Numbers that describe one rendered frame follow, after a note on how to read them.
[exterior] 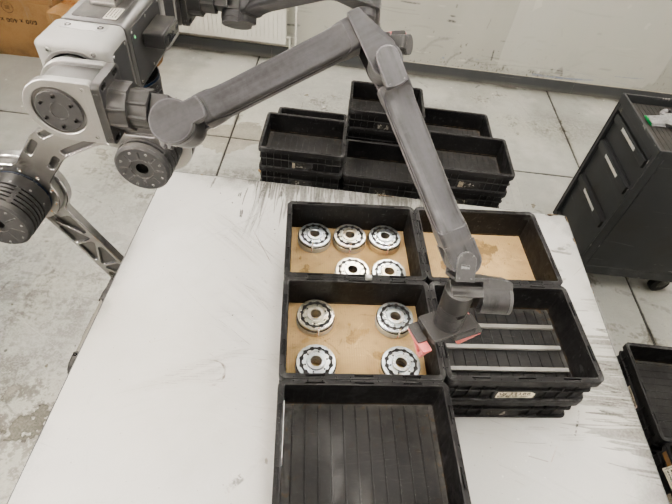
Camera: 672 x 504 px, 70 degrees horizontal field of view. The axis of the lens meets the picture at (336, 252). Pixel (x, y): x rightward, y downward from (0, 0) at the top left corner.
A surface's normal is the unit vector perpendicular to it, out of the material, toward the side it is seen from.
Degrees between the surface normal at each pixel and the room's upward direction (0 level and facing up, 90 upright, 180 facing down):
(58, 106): 90
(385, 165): 0
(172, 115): 49
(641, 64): 90
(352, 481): 0
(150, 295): 0
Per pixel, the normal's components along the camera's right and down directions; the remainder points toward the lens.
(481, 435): 0.09, -0.66
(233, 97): 0.05, 0.17
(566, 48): -0.07, 0.75
